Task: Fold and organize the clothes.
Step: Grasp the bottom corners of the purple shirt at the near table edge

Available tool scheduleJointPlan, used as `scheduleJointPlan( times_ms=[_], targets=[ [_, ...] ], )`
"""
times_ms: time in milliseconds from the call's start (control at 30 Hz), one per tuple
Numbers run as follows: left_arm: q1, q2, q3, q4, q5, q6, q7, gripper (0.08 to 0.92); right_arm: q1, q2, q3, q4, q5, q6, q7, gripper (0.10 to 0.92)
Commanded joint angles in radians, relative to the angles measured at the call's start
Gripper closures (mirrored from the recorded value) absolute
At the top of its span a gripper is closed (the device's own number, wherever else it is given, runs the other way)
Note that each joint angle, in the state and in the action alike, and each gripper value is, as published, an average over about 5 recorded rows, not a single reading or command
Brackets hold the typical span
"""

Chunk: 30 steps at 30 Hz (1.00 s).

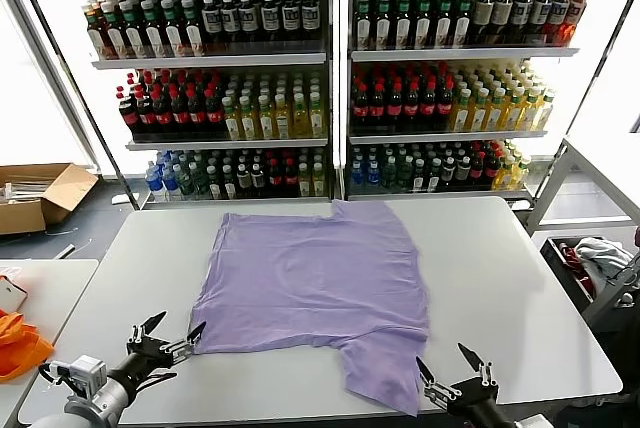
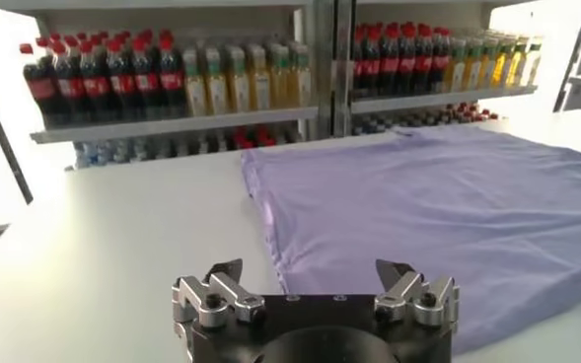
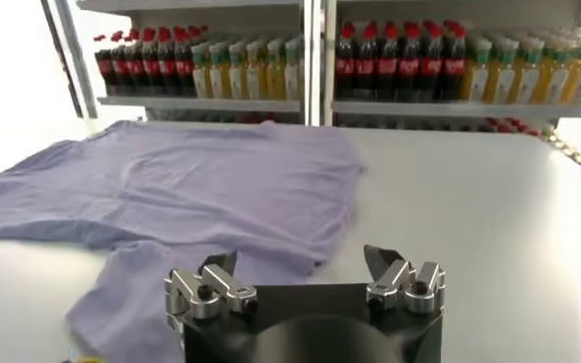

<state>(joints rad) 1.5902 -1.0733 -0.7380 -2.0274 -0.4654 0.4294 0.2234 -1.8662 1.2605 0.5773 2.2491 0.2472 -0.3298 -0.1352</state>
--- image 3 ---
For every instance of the cola bottle red cap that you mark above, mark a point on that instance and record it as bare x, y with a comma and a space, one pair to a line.
105, 66
151, 66
185, 66
344, 66
387, 66
408, 66
454, 66
365, 66
120, 66
167, 66
430, 66
134, 66

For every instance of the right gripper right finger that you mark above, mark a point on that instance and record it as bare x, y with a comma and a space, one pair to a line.
398, 281

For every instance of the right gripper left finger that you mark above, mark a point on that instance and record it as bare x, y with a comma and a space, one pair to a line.
221, 291

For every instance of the purple t-shirt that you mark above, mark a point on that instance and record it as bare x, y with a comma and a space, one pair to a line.
196, 187

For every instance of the grey metal shelf rack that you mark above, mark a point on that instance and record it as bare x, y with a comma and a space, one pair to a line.
196, 104
443, 109

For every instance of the grey diagonal window post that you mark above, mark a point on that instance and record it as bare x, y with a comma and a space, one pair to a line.
73, 59

